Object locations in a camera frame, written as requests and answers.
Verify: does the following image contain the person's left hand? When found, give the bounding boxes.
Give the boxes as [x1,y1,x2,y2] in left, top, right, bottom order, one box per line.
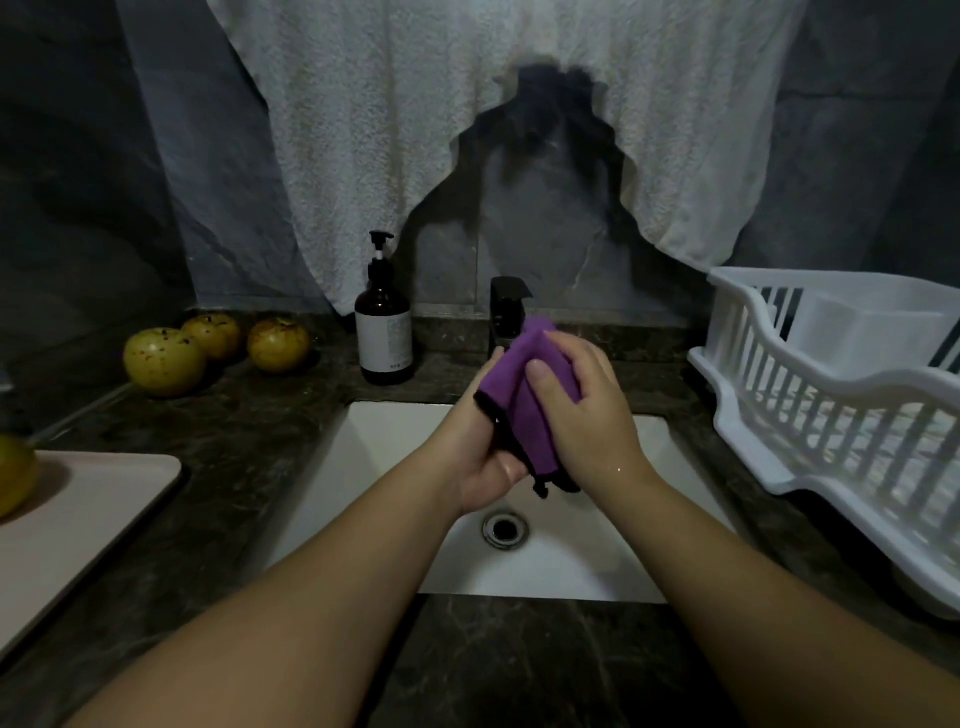
[424,348,531,521]

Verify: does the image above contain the person's right hand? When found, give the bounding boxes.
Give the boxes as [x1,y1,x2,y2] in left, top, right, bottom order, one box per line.
[523,330,659,506]

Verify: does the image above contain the purple cloth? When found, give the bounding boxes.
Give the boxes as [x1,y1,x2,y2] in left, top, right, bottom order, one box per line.
[474,315,584,498]

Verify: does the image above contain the black faucet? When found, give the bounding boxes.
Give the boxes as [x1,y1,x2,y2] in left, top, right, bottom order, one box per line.
[489,276,536,356]

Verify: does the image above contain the dark soap pump bottle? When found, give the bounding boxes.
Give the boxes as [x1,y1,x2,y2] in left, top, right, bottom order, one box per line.
[354,229,417,386]

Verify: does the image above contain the group of yellow apples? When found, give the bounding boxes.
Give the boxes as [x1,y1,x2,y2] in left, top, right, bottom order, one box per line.
[123,310,314,399]

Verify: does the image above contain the beige plastic tray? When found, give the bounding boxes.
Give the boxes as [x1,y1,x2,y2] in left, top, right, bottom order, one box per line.
[0,450,185,662]

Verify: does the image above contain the spotted yellow apple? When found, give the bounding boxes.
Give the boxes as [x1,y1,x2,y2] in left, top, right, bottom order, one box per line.
[0,435,42,522]

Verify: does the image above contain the person's right forearm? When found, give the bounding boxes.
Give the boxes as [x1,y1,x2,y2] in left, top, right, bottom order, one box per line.
[607,465,960,728]

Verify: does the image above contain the person's left forearm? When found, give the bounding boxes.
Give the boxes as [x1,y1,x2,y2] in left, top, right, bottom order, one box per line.
[60,457,467,728]

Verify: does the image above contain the metal sink drain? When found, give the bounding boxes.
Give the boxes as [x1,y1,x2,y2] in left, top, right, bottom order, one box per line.
[480,508,531,552]

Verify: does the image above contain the white sink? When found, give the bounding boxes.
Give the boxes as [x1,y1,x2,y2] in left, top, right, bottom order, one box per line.
[262,399,737,605]

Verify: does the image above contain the white plastic basket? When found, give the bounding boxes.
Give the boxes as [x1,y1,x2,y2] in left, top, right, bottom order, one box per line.
[688,267,960,614]

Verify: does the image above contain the white hanging towel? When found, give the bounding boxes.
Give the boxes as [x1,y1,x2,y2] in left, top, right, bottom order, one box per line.
[207,0,812,317]

